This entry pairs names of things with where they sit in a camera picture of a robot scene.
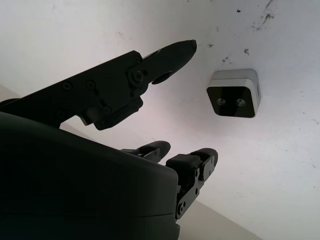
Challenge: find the small silver depth camera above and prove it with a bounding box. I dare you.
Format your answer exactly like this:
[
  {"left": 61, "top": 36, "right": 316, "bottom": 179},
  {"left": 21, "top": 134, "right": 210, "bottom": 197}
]
[{"left": 206, "top": 69, "right": 263, "bottom": 119}]

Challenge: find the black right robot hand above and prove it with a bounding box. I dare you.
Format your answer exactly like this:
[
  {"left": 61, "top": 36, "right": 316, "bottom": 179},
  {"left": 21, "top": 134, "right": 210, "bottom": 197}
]
[{"left": 0, "top": 39, "right": 219, "bottom": 240}]

